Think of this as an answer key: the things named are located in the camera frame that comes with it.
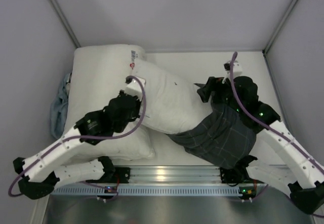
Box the aluminium rail beam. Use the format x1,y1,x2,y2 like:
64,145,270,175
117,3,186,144
101,165,317,184

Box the dark grey checked pillowcase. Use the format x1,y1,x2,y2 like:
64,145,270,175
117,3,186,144
168,93,256,169

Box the aluminium frame post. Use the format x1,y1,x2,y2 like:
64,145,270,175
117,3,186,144
47,0,81,49
262,0,300,57

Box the light blue crumpled cloth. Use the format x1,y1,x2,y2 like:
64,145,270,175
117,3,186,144
50,73,72,139

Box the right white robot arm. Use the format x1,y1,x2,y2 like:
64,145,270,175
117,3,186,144
187,76,323,214

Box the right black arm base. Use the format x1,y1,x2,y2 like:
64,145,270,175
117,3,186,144
219,167,254,186

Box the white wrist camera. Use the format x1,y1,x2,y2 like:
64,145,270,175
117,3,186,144
222,61,243,83
124,76,146,101

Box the white bare pillow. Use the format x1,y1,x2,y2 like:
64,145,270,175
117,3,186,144
64,44,155,164

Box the left aluminium frame post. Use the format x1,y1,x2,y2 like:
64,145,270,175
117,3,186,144
47,0,81,49

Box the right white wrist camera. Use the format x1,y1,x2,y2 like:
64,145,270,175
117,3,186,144
222,61,243,83

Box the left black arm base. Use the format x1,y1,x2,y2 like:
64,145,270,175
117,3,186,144
99,167,131,184

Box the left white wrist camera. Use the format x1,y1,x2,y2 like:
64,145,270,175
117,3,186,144
124,76,146,101

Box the right aluminium frame post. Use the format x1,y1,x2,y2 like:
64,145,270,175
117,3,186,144
262,0,300,57

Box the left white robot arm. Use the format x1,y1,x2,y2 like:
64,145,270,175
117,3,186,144
13,92,146,200

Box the grey slotted cable duct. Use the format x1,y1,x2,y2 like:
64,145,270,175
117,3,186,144
52,185,256,197

